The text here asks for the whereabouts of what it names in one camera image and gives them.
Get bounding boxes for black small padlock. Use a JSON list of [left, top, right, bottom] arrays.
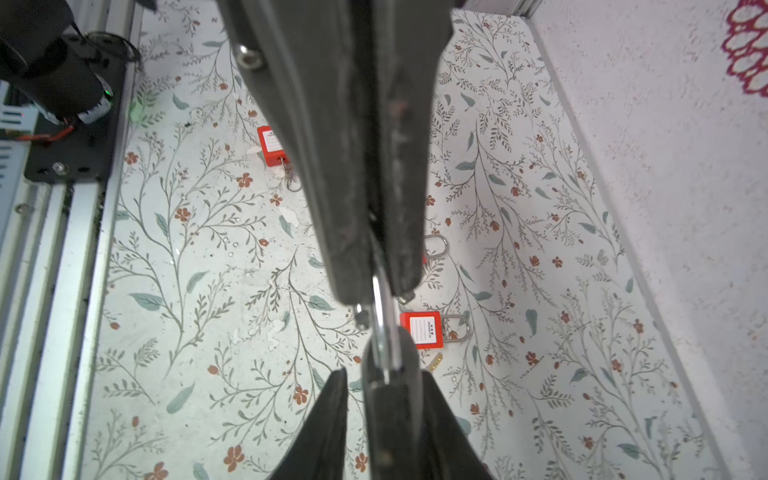
[[361, 238, 423, 479]]

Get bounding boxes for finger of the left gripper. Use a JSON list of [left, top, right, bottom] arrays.
[[217, 1, 372, 305], [371, 1, 453, 296]]

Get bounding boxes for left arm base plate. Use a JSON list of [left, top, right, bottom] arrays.
[[24, 32, 137, 184]]

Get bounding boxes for aluminium front rail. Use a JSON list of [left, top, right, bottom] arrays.
[[0, 0, 145, 480]]

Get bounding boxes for red padlock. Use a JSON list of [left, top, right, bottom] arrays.
[[422, 234, 450, 265], [257, 126, 302, 192], [400, 311, 473, 350]]

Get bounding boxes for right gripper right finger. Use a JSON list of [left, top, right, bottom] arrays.
[[419, 370, 492, 479]]

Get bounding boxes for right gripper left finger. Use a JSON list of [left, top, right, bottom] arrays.
[[270, 369, 348, 480]]

